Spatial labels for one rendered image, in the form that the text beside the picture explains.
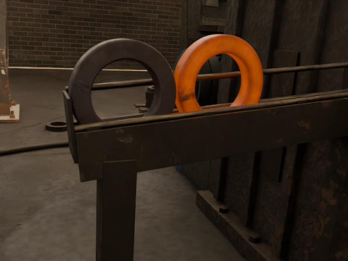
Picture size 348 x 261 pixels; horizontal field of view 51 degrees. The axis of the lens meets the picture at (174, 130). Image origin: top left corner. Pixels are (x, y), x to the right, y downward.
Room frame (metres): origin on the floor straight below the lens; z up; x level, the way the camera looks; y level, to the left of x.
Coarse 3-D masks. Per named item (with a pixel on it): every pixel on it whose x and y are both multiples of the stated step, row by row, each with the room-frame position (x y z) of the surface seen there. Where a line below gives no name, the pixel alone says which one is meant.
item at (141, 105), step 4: (148, 88) 2.95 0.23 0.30; (152, 88) 2.94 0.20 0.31; (148, 92) 2.92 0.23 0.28; (152, 92) 2.91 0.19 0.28; (148, 96) 2.93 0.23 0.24; (152, 96) 2.89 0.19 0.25; (148, 100) 2.93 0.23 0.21; (152, 100) 2.91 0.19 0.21; (136, 104) 3.05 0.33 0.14; (140, 104) 3.06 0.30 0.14; (144, 104) 3.07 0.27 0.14; (148, 104) 2.93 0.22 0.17; (140, 108) 2.89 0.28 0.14; (144, 108) 2.90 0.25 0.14; (148, 108) 2.91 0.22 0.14; (176, 108) 2.46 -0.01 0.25; (140, 112) 3.06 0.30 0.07; (144, 112) 2.75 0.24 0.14
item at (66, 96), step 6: (66, 96) 0.57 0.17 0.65; (66, 102) 0.57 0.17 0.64; (66, 108) 0.58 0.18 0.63; (66, 114) 0.59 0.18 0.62; (72, 114) 0.55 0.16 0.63; (66, 120) 0.61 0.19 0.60; (72, 120) 0.55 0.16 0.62; (72, 126) 0.55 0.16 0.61; (72, 132) 0.55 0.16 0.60; (72, 138) 0.55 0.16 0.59; (72, 144) 0.55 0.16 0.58; (72, 150) 0.56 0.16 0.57; (72, 156) 0.57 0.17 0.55
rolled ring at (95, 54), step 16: (96, 48) 0.59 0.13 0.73; (112, 48) 0.60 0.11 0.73; (128, 48) 0.61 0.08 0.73; (144, 48) 0.62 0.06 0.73; (80, 64) 0.58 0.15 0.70; (96, 64) 0.58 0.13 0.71; (144, 64) 0.62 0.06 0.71; (160, 64) 0.63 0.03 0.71; (80, 80) 0.57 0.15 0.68; (160, 80) 0.63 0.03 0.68; (80, 96) 0.57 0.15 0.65; (160, 96) 0.63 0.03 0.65; (80, 112) 0.57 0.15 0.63; (160, 112) 0.63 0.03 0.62
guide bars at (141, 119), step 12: (312, 96) 0.74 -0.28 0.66; (324, 96) 0.75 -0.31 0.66; (336, 96) 0.76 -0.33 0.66; (216, 108) 0.66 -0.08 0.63; (228, 108) 0.66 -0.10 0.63; (240, 108) 0.67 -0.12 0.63; (252, 108) 0.68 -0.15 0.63; (120, 120) 0.59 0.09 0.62; (132, 120) 0.59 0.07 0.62; (144, 120) 0.60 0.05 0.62; (156, 120) 0.61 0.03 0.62; (168, 120) 0.62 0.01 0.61
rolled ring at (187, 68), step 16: (192, 48) 0.66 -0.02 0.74; (208, 48) 0.66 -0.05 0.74; (224, 48) 0.67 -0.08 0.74; (240, 48) 0.69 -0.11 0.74; (192, 64) 0.65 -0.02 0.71; (240, 64) 0.71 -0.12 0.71; (256, 64) 0.71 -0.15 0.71; (176, 80) 0.65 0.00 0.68; (192, 80) 0.65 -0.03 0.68; (256, 80) 0.71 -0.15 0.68; (176, 96) 0.65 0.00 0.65; (192, 96) 0.65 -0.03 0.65; (240, 96) 0.72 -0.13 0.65; (256, 96) 0.71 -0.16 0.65
